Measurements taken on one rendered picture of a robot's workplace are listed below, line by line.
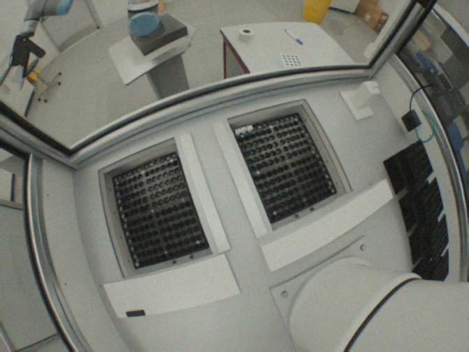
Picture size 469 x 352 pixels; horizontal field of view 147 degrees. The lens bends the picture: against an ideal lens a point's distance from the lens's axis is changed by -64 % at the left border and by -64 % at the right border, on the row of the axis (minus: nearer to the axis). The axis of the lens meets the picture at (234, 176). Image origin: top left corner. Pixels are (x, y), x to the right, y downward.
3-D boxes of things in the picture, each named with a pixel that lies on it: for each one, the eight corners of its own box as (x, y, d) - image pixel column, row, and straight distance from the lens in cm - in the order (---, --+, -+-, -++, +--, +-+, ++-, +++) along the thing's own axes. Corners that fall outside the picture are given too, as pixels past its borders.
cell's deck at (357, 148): (70, 167, 59) (63, 164, 57) (367, 76, 78) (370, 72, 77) (199, 424, 85) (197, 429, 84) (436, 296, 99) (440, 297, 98)
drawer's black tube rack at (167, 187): (123, 183, 54) (112, 177, 49) (181, 160, 49) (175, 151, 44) (146, 264, 51) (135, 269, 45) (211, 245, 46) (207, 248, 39)
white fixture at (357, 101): (338, 93, 55) (355, 70, 50) (356, 90, 61) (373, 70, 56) (356, 121, 53) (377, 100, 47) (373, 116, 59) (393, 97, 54)
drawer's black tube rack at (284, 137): (232, 142, 50) (233, 130, 44) (290, 124, 55) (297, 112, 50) (265, 224, 46) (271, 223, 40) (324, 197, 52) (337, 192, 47)
